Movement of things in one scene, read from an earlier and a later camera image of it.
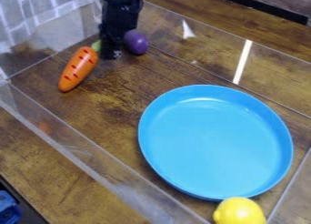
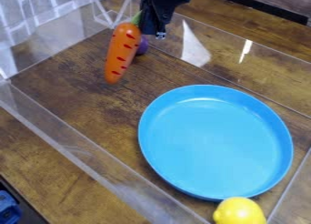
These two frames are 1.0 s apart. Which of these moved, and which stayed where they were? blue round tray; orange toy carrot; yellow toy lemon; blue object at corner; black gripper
Moved: black gripper; orange toy carrot
Stayed: yellow toy lemon; blue round tray; blue object at corner
